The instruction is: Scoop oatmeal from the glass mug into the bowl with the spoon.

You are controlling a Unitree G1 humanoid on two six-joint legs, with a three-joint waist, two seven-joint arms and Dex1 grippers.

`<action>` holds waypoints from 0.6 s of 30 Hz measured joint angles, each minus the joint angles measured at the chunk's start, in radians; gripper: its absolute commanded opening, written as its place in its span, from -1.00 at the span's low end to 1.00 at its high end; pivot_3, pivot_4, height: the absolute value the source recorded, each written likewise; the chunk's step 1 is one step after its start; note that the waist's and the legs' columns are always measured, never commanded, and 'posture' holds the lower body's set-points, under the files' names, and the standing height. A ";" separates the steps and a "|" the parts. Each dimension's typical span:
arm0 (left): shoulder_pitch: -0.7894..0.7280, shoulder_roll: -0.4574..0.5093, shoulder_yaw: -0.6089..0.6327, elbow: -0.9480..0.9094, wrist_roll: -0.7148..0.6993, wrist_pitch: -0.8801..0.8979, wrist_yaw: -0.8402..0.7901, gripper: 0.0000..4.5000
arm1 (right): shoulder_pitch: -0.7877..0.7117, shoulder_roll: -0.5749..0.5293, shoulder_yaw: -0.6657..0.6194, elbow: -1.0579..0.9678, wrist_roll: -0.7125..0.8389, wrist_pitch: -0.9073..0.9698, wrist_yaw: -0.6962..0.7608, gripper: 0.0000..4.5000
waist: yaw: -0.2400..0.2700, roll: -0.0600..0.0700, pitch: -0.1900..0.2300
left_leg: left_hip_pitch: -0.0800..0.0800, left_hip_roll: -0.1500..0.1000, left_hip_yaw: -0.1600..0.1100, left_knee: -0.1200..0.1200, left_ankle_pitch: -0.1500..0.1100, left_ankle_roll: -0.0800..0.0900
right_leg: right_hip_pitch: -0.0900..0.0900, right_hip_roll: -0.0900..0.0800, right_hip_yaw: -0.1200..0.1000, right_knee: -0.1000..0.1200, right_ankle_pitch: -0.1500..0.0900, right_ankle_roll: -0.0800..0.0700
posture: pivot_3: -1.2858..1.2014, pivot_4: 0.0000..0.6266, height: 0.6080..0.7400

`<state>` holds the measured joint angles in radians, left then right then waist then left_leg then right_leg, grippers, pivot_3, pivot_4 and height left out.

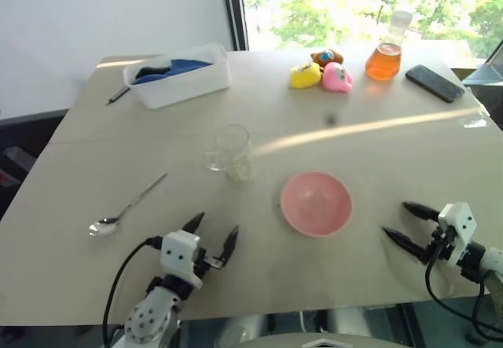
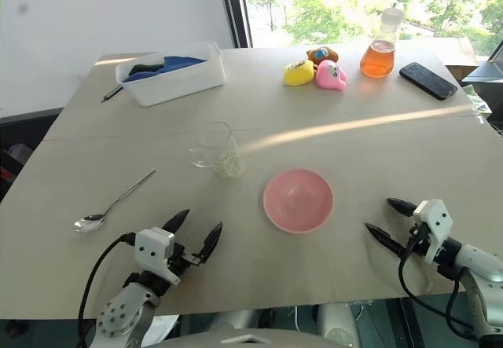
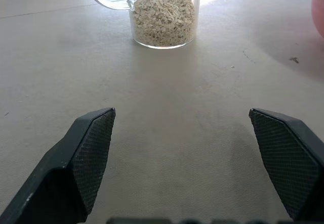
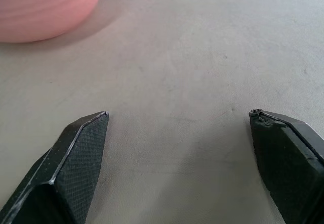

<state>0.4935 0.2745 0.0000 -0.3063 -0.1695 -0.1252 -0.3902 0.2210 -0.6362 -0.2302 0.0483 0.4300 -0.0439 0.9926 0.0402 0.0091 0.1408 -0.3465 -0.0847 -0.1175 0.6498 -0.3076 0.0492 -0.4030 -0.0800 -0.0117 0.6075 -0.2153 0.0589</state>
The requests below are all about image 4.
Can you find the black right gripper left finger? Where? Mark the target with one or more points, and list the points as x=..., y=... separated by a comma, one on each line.
x=63, y=168

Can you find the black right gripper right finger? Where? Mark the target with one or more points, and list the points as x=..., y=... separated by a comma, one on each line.
x=291, y=163

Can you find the pink bowl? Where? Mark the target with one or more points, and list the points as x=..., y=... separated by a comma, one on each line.
x=43, y=9

